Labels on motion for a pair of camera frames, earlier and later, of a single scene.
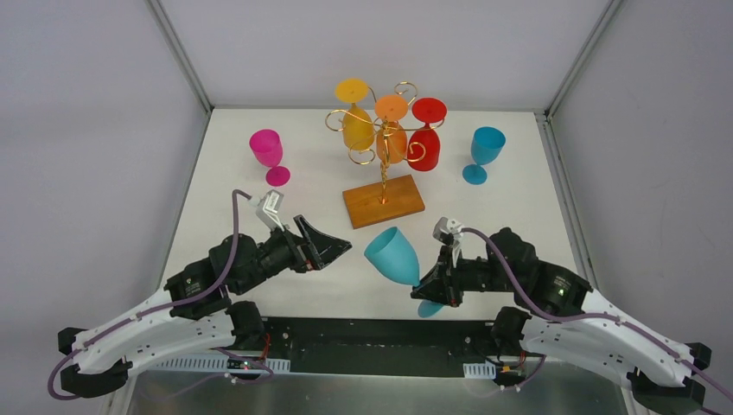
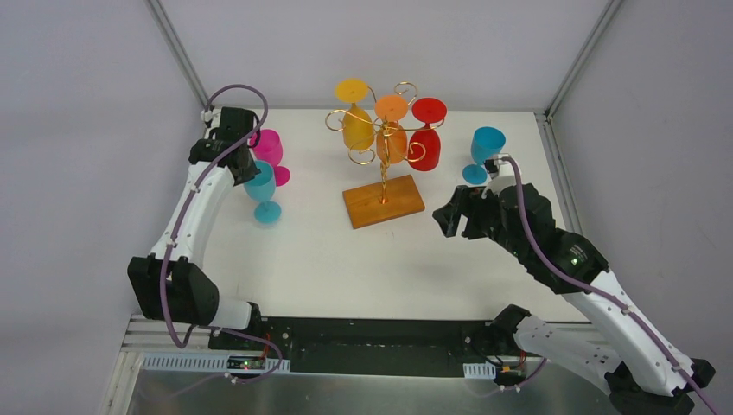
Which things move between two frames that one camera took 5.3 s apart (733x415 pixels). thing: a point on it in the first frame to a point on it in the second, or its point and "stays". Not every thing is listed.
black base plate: x=381 y=347 stays
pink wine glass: x=267 y=147 stays
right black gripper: x=449 y=278 to x=478 y=212
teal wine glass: x=391 y=256 to x=262 y=188
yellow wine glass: x=357 y=124 stays
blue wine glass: x=487 y=144 stays
